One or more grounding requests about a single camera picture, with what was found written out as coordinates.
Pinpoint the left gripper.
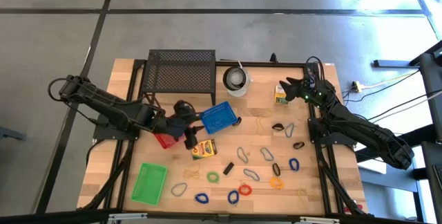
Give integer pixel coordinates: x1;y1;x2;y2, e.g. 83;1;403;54
151;100;206;151

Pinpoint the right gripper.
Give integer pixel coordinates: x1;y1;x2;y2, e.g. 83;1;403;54
278;76;336;104

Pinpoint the small yellow crayon box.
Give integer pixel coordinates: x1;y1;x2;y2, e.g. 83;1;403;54
274;84;289;106

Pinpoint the large crayon box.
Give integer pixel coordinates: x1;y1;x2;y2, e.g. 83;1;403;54
191;138;218;161

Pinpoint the blue plastic basket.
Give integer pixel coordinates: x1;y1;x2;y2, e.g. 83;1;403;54
199;100;239;136

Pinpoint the red plastic basket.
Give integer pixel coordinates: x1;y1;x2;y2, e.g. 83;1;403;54
154;132;187;150

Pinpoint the tan rubber band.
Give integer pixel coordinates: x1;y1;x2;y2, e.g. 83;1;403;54
296;187;320;206
182;165;202;180
254;108;273;131

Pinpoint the green coil ring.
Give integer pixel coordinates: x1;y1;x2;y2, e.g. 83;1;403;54
206;171;221;185

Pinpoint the small black rectangular block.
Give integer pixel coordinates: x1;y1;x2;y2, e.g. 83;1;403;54
222;161;236;176

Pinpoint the red coil ring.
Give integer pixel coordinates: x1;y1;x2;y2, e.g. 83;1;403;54
238;183;253;197

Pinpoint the orange coil ring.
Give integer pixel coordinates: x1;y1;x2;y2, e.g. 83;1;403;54
269;176;285;191

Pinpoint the white cylindrical pen holder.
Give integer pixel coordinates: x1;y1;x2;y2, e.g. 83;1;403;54
222;65;253;97

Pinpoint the black perforated metal shelf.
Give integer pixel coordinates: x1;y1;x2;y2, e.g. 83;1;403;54
141;48;218;106

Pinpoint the green plastic basket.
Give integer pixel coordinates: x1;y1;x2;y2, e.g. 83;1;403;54
131;162;169;206

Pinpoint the red clamp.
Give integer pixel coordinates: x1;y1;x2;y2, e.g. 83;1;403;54
343;203;365;215

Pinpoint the black rig beam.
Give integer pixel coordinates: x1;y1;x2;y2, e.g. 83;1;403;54
0;208;442;224

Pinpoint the grey furniture foot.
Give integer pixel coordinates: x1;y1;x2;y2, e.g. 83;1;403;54
0;125;27;142

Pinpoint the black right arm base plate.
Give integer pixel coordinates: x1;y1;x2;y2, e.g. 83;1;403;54
308;117;358;148

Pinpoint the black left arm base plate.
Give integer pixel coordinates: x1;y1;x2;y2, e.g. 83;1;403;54
92;112;143;142

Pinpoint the pale yellow power cable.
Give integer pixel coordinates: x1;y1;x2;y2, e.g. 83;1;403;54
358;70;421;91

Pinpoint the silver frame bracket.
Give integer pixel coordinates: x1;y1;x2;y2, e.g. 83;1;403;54
298;216;341;224
107;212;148;223

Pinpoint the black floor cable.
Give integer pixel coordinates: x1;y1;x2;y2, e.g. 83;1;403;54
365;88;442;122

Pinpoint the black desk frame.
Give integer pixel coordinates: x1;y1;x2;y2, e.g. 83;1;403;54
355;40;442;224

